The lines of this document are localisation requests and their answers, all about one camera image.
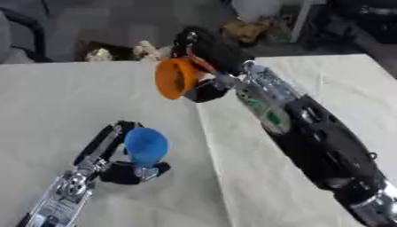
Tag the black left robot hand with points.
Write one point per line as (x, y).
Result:
(101, 147)

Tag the tan crumpled bag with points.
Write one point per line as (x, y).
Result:
(247, 31)

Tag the white table leg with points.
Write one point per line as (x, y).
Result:
(301, 19)

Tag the black office chair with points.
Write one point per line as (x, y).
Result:
(23, 32)

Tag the beige soft toy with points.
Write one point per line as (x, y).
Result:
(148, 50)

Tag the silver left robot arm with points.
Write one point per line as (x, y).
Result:
(59, 199)

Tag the blue plastic cup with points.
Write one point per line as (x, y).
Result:
(146, 146)

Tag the silver and black right robot arm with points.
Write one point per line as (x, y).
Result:
(315, 142)

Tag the orange plastic cup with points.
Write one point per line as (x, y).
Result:
(176, 77)

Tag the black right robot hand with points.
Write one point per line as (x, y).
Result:
(219, 50)

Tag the pale yellow-green toy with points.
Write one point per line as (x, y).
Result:
(99, 55)

